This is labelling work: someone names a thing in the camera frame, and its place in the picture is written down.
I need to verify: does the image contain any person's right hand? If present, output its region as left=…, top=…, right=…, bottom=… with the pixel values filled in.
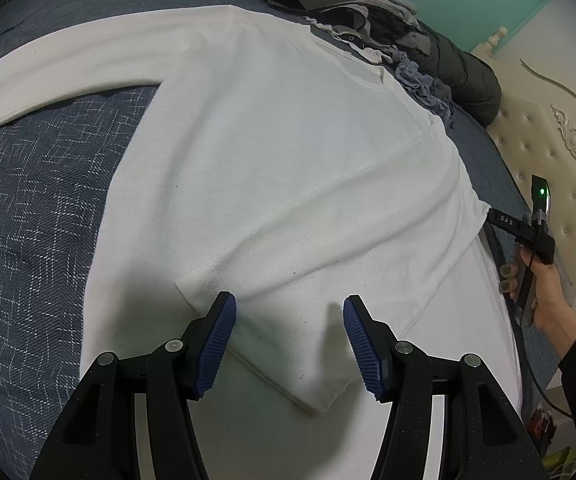
left=500, top=247, right=576, bottom=358

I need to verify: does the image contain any cream tufted headboard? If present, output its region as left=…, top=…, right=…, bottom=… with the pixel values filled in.
left=472, top=27, right=576, bottom=306

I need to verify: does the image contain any dark grey rolled duvet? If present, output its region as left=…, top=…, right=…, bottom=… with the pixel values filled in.
left=49, top=0, right=504, bottom=126

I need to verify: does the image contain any blue-grey crumpled garment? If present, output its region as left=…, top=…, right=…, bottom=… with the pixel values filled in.
left=394, top=52, right=453, bottom=128

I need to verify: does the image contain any black and white garment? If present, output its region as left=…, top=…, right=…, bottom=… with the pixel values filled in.
left=305, top=18, right=393, bottom=65

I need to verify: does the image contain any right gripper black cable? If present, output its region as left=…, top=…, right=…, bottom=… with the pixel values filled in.
left=517, top=320, right=574, bottom=418

